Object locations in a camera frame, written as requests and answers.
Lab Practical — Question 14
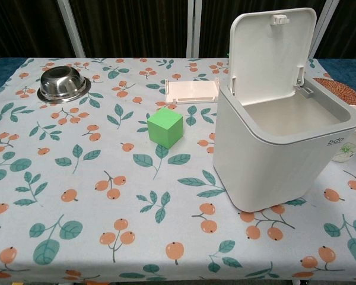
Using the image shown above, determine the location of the flat white plastic tray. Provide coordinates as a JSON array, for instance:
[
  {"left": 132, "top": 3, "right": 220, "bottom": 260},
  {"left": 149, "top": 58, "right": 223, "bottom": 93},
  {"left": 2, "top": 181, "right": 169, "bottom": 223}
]
[{"left": 164, "top": 77, "right": 220, "bottom": 105}]

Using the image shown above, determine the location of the floral fruit print tablecloth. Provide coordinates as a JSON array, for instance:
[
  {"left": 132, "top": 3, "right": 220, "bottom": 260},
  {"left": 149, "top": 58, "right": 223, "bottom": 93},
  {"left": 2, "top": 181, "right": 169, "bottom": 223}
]
[{"left": 0, "top": 57, "right": 356, "bottom": 285}]

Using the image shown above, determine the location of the white screen frame post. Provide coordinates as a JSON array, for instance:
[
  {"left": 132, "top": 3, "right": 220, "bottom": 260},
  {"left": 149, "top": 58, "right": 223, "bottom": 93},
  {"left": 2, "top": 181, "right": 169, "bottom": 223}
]
[
  {"left": 186, "top": 0, "right": 202, "bottom": 58},
  {"left": 56, "top": 0, "right": 87, "bottom": 58},
  {"left": 313, "top": 0, "right": 342, "bottom": 58}
]

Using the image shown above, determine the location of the white plastic container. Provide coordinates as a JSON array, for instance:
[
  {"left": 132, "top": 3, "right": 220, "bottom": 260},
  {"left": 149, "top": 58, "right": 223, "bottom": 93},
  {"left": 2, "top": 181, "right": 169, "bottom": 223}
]
[{"left": 212, "top": 7, "right": 356, "bottom": 213}]

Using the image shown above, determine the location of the black pleated folding screen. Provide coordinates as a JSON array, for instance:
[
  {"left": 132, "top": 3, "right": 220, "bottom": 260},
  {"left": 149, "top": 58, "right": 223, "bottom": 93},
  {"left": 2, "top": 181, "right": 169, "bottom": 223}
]
[{"left": 0, "top": 0, "right": 356, "bottom": 65}]

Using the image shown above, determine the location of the round woven rattan coaster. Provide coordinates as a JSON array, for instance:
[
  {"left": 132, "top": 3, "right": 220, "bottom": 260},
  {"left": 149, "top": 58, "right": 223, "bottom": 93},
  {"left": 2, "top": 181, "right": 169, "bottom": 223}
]
[{"left": 313, "top": 76, "right": 356, "bottom": 107}]

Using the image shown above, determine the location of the stainless steel bowl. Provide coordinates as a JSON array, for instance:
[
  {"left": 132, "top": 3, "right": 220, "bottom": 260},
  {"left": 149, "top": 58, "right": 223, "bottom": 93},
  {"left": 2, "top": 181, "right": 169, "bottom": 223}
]
[{"left": 37, "top": 66, "right": 92, "bottom": 104}]

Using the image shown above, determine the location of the green cube block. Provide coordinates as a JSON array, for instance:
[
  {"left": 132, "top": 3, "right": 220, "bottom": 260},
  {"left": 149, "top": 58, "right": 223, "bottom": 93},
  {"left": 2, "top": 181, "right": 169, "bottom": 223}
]
[{"left": 147, "top": 107, "right": 184, "bottom": 147}]

